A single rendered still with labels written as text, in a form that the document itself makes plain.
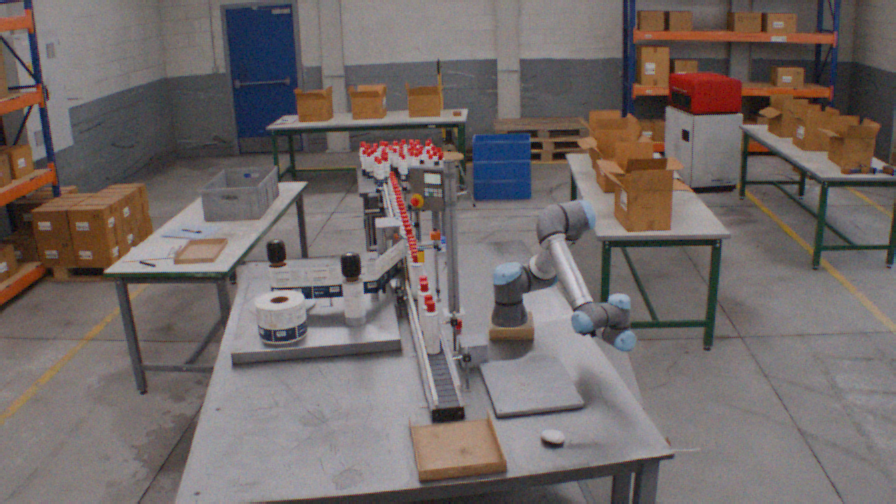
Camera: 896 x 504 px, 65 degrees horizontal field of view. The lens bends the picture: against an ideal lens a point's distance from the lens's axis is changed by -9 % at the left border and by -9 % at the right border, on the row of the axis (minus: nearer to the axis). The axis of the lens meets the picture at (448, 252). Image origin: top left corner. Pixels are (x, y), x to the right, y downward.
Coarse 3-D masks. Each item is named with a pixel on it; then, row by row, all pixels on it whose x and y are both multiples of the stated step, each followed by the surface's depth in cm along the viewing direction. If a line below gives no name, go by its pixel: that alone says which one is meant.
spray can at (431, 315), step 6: (432, 300) 283; (426, 306) 282; (432, 306) 280; (426, 312) 282; (432, 312) 281; (426, 318) 281; (432, 318) 281; (438, 318) 283; (426, 324) 282; (432, 324) 281; (438, 324) 283; (426, 330) 283; (432, 330) 282; (438, 330) 284; (426, 336) 284; (432, 336) 283; (438, 336) 285; (426, 342) 285; (432, 342) 284; (438, 342) 285; (426, 348) 287; (432, 348) 285; (438, 348) 286; (432, 354) 286
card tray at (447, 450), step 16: (416, 432) 244; (432, 432) 244; (448, 432) 244; (464, 432) 243; (480, 432) 243; (496, 432) 236; (416, 448) 236; (432, 448) 235; (448, 448) 235; (464, 448) 235; (480, 448) 234; (496, 448) 234; (432, 464) 227; (448, 464) 227; (464, 464) 227; (480, 464) 221; (496, 464) 222
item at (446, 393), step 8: (408, 280) 358; (408, 296) 349; (416, 304) 331; (416, 312) 323; (440, 344) 294; (440, 352) 288; (432, 360) 282; (440, 360) 281; (432, 368) 276; (440, 368) 276; (448, 368) 275; (432, 376) 270; (440, 376) 270; (448, 376) 270; (440, 384) 264; (448, 384) 265; (440, 392) 259; (448, 392) 259; (440, 400) 254; (448, 400) 254; (456, 400) 254; (440, 408) 250
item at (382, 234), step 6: (384, 228) 356; (390, 228) 356; (396, 228) 365; (378, 234) 356; (384, 234) 353; (390, 234) 357; (378, 240) 357; (384, 240) 354; (378, 246) 358; (384, 246) 355; (378, 252) 363; (384, 252) 356; (378, 258) 363; (402, 270) 358; (396, 276) 359; (402, 276) 359
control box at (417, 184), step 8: (416, 168) 317; (424, 168) 315; (432, 168) 313; (440, 168) 312; (416, 176) 318; (416, 184) 319; (424, 184) 317; (416, 192) 320; (424, 200) 320; (432, 200) 318; (440, 200) 316; (456, 200) 324; (416, 208) 324; (424, 208) 321; (432, 208) 319; (440, 208) 317
